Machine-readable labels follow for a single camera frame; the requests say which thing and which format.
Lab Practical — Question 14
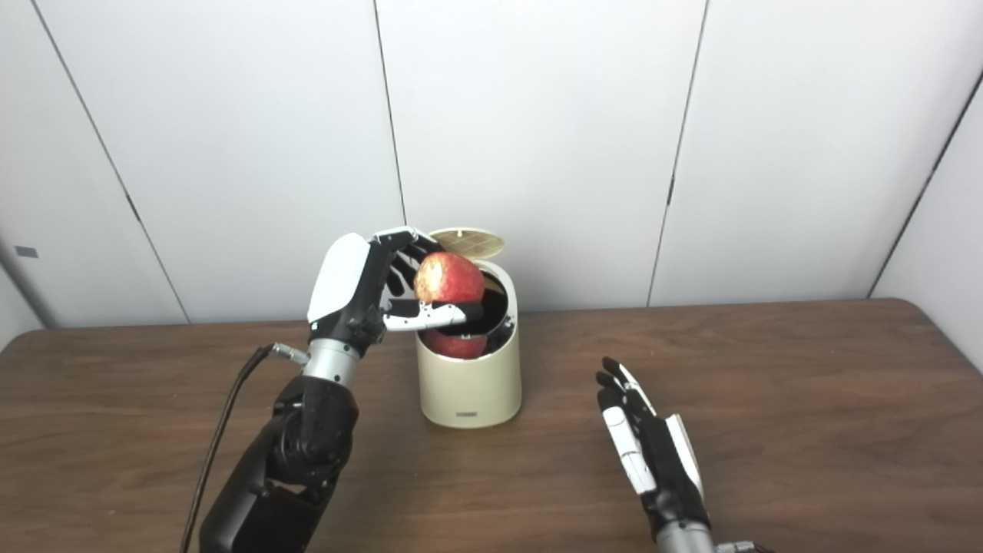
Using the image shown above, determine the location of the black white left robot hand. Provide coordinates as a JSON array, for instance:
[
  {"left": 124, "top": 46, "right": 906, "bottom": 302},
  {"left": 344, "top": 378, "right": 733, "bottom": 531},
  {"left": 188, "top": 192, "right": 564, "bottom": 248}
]
[{"left": 307, "top": 227, "right": 485, "bottom": 359}]

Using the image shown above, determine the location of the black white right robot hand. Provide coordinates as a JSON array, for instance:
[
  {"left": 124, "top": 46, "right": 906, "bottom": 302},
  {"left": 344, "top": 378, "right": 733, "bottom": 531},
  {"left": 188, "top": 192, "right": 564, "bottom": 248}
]
[{"left": 596, "top": 356, "right": 712, "bottom": 542}]

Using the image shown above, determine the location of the red apple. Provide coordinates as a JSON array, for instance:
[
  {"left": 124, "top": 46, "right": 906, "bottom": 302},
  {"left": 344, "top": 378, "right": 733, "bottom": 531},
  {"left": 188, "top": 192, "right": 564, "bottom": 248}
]
[{"left": 414, "top": 252, "right": 486, "bottom": 308}]

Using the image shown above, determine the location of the cream-colored round bin lid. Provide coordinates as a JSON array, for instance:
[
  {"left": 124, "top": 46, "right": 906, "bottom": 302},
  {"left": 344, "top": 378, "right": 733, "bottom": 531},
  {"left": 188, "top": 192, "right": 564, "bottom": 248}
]
[{"left": 428, "top": 227, "right": 506, "bottom": 262}]

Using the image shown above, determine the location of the cream-colored bin body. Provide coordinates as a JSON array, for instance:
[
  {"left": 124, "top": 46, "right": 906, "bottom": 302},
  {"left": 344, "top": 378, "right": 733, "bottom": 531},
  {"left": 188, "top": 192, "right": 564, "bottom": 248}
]
[{"left": 415, "top": 260, "right": 523, "bottom": 429}]

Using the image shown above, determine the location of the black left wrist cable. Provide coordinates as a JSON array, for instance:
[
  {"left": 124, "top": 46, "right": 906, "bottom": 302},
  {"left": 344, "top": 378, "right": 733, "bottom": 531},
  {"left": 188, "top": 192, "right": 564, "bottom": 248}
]
[{"left": 179, "top": 343, "right": 312, "bottom": 553}]

